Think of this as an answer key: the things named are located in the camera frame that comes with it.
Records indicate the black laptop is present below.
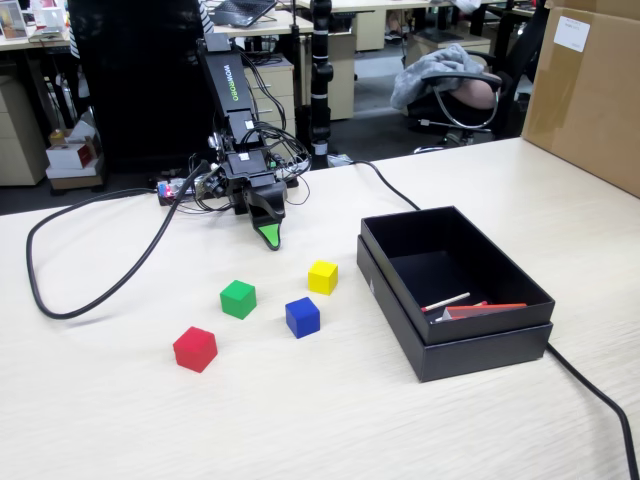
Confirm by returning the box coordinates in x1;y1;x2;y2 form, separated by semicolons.
209;0;279;29

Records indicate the thick black cable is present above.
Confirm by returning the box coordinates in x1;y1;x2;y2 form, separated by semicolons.
344;158;640;480
25;159;210;321

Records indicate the beige drawer cabinet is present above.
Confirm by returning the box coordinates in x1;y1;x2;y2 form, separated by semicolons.
327;29;359;121
242;54;297;139
0;74;50;187

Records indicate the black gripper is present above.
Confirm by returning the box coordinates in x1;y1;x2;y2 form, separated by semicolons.
222;148;289;252

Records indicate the yellow cube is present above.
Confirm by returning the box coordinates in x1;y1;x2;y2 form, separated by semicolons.
307;259;340;296

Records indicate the white and red carton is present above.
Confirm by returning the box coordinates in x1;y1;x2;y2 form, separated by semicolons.
45;143;96;171

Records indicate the blue cube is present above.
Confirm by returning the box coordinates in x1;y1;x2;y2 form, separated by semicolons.
284;296;322;340

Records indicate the black box lid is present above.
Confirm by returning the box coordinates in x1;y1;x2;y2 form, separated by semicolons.
356;234;555;384

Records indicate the orange red flat card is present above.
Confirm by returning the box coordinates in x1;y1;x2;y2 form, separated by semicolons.
444;302;529;321

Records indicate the black office chair chrome frame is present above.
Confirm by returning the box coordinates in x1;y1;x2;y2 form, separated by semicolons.
404;0;547;154

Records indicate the green cube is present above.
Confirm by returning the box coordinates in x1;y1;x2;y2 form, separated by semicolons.
219;279;258;320

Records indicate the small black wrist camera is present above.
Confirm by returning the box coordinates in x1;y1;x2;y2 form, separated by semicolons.
202;167;227;199

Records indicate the red cube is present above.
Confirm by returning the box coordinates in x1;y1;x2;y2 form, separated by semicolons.
172;326;219;374

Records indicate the large cardboard box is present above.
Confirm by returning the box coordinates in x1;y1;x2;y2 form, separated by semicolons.
520;0;640;199

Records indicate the black box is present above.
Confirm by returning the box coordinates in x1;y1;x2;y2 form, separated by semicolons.
360;204;557;346

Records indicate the person in striped shirt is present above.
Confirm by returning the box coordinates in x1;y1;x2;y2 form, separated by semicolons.
197;0;217;35

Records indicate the control board with red light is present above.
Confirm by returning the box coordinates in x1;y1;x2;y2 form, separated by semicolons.
156;177;211;206

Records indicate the framed picture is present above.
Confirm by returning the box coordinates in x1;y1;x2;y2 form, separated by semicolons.
0;0;29;40

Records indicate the wooden stick with red tip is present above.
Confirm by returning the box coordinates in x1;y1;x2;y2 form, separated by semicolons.
420;292;472;313

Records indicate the black vertical pole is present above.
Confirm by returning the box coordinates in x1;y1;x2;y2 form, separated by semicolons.
308;0;335;169

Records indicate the pink cushion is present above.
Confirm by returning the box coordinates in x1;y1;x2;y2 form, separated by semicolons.
455;78;496;110

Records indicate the thin black wire bundle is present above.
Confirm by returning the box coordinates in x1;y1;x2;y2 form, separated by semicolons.
187;47;312;214

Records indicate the grey blanket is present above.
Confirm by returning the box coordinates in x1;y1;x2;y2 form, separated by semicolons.
389;43;486;111

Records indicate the brown cardboard carton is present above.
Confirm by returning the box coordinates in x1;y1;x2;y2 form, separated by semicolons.
46;167;106;191

